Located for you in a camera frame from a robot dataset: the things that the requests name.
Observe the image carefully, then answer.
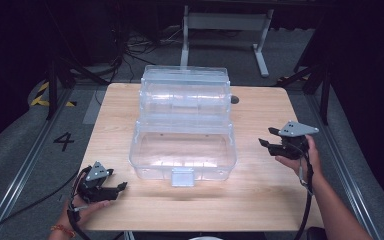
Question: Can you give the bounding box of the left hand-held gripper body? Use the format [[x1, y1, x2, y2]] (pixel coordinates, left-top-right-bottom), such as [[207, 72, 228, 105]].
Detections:
[[75, 160, 114, 204]]

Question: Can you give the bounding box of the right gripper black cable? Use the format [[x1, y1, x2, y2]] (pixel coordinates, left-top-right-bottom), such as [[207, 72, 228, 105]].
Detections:
[[293, 154, 315, 240]]

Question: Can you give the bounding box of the person's left hand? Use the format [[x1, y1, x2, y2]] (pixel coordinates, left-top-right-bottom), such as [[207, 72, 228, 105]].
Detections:
[[57, 194, 113, 232]]

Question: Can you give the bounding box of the metal floor rail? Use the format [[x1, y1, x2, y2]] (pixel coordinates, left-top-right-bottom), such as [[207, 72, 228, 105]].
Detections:
[[0, 87, 75, 240], [305, 93, 383, 240]]

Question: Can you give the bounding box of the white metal desk frame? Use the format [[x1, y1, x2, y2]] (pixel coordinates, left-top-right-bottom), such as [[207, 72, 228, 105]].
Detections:
[[178, 4, 275, 79]]

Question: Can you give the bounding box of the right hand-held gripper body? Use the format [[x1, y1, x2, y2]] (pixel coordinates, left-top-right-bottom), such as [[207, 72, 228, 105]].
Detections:
[[267, 120, 320, 161]]

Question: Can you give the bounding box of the long black floor cable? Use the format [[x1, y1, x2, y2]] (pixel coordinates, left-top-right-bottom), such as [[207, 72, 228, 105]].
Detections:
[[0, 166, 91, 240]]

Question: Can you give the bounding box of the black tripod stand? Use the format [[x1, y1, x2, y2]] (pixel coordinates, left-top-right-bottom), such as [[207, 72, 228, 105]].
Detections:
[[276, 59, 332, 127], [44, 55, 110, 121]]

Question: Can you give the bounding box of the white round object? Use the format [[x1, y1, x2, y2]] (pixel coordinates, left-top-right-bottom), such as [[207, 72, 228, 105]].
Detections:
[[187, 235, 225, 240]]

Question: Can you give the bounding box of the bundle of black cables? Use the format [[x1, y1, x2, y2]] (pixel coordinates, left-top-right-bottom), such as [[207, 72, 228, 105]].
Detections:
[[111, 19, 192, 85]]

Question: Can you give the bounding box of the clear plastic storage box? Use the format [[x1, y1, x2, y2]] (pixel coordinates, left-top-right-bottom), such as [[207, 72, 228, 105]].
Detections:
[[128, 64, 238, 188]]

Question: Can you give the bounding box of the red beaded bracelet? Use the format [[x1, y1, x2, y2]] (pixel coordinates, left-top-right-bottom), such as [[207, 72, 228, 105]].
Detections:
[[50, 224, 77, 239]]

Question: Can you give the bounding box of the person's right hand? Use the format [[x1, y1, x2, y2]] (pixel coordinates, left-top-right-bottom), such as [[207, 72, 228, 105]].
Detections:
[[274, 134, 325, 188]]

